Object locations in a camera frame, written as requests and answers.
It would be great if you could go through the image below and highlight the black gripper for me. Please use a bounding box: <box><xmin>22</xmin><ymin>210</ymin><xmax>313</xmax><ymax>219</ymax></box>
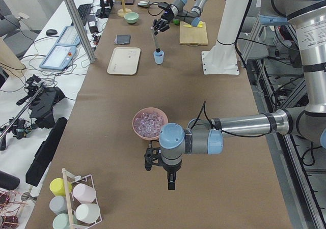
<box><xmin>162</xmin><ymin>160</ymin><xmax>182</xmax><ymax>190</ymax></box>
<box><xmin>152</xmin><ymin>10</ymin><xmax>173</xmax><ymax>35</ymax></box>

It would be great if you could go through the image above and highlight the steel muddler black tip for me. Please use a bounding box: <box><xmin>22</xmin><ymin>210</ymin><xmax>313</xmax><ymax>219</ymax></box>
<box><xmin>151</xmin><ymin>27</ymin><xmax>161</xmax><ymax>53</ymax></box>

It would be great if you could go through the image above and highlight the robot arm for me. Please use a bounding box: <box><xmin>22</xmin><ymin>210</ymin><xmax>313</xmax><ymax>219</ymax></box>
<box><xmin>152</xmin><ymin>0</ymin><xmax>208</xmax><ymax>36</ymax></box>
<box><xmin>158</xmin><ymin>0</ymin><xmax>325</xmax><ymax>190</ymax></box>

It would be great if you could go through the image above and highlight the steel ice scoop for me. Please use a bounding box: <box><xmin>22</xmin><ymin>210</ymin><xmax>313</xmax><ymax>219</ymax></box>
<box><xmin>137</xmin><ymin>1</ymin><xmax>157</xmax><ymax>8</ymax></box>

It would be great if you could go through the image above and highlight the blue plastic cup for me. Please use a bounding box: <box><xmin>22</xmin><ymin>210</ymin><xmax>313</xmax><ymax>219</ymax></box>
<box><xmin>153</xmin><ymin>50</ymin><xmax>165</xmax><ymax>65</ymax></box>

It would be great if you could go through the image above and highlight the pile of ice cubes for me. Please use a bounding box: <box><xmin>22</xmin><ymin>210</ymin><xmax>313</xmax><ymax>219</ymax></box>
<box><xmin>133</xmin><ymin>110</ymin><xmax>166</xmax><ymax>139</ymax></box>

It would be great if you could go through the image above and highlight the pink cup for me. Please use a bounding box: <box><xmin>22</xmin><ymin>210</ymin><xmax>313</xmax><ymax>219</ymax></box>
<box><xmin>72</xmin><ymin>184</ymin><xmax>96</xmax><ymax>204</ymax></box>

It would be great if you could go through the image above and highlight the white cup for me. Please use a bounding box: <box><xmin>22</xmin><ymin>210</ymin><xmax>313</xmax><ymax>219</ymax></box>
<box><xmin>75</xmin><ymin>204</ymin><xmax>100</xmax><ymax>224</ymax></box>

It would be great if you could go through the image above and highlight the yellow cup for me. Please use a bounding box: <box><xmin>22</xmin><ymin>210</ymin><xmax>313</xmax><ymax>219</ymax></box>
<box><xmin>49</xmin><ymin>178</ymin><xmax>66</xmax><ymax>196</ymax></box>

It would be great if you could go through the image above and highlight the grey cup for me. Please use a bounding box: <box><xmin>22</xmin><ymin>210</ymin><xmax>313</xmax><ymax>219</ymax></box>
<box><xmin>49</xmin><ymin>196</ymin><xmax>68</xmax><ymax>215</ymax></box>

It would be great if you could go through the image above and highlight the mint cup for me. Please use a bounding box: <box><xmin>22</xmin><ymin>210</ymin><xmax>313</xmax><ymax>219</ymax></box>
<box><xmin>52</xmin><ymin>213</ymin><xmax>70</xmax><ymax>229</ymax></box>

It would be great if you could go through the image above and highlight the wooden cutting board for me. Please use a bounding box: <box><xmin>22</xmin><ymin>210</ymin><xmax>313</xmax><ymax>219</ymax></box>
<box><xmin>179</xmin><ymin>21</ymin><xmax>208</xmax><ymax>46</ymax></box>

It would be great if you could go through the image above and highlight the mint green bowl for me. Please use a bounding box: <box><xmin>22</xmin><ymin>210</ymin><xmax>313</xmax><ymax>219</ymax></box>
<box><xmin>124</xmin><ymin>12</ymin><xmax>139</xmax><ymax>24</ymax></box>

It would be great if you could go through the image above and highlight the yellow plastic knife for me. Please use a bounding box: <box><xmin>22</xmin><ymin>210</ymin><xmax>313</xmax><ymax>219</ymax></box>
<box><xmin>183</xmin><ymin>22</ymin><xmax>203</xmax><ymax>27</ymax></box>

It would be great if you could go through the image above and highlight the wooden glass stand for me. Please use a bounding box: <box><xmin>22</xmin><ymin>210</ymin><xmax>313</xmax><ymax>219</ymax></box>
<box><xmin>114</xmin><ymin>0</ymin><xmax>132</xmax><ymax>17</ymax></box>

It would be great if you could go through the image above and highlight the grey folded cloth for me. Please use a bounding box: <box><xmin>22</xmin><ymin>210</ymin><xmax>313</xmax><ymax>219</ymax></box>
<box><xmin>114</xmin><ymin>35</ymin><xmax>131</xmax><ymax>45</ymax></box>

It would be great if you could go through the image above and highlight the cream rabbit tray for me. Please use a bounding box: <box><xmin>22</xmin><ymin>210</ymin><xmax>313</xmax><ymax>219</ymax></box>
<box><xmin>107</xmin><ymin>47</ymin><xmax>141</xmax><ymax>75</ymax></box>

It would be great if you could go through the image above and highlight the pink bowl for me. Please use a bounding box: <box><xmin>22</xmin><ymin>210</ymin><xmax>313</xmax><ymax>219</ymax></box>
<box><xmin>132</xmin><ymin>107</ymin><xmax>168</xmax><ymax>140</ymax></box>

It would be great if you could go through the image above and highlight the black power adapter box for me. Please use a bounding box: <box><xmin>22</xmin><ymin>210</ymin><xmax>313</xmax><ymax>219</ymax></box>
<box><xmin>87</xmin><ymin>15</ymin><xmax>99</xmax><ymax>33</ymax></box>

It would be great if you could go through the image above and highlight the black keyboard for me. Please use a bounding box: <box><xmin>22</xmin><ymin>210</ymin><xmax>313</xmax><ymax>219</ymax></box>
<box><xmin>77</xmin><ymin>4</ymin><xmax>92</xmax><ymax>26</ymax></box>

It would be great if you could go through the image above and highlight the teach pendant far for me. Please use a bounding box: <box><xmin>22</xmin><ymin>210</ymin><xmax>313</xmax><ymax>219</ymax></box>
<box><xmin>56</xmin><ymin>26</ymin><xmax>80</xmax><ymax>46</ymax></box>

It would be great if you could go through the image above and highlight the teach pendant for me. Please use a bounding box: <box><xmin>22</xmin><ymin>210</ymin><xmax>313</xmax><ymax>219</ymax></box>
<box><xmin>39</xmin><ymin>45</ymin><xmax>76</xmax><ymax>70</ymax></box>
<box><xmin>56</xmin><ymin>26</ymin><xmax>80</xmax><ymax>46</ymax></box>

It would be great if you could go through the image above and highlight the teach pendant near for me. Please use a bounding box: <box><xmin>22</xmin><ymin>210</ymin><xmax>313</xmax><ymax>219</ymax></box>
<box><xmin>39</xmin><ymin>45</ymin><xmax>76</xmax><ymax>70</ymax></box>

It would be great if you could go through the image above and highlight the black computer mouse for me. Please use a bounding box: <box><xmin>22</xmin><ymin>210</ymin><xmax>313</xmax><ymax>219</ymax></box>
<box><xmin>46</xmin><ymin>29</ymin><xmax>58</xmax><ymax>36</ymax></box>

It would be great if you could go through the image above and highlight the black long bar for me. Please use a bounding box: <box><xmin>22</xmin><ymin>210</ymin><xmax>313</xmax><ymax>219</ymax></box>
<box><xmin>25</xmin><ymin>117</ymin><xmax>67</xmax><ymax>187</ymax></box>

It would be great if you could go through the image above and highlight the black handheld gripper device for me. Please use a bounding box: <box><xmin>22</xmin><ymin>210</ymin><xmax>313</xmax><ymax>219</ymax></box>
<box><xmin>16</xmin><ymin>74</ymin><xmax>66</xmax><ymax>129</ymax></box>

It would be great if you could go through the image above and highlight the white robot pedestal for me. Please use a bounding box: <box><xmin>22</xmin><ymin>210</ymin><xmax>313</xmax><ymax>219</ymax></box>
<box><xmin>202</xmin><ymin>0</ymin><xmax>249</xmax><ymax>75</ymax></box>

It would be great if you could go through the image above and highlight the aluminium frame post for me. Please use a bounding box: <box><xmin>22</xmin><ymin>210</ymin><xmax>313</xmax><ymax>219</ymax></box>
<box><xmin>63</xmin><ymin>0</ymin><xmax>95</xmax><ymax>63</ymax></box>

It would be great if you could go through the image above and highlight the white wire cup rack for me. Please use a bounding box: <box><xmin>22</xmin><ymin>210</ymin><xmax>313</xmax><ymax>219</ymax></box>
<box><xmin>62</xmin><ymin>168</ymin><xmax>102</xmax><ymax>228</ymax></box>

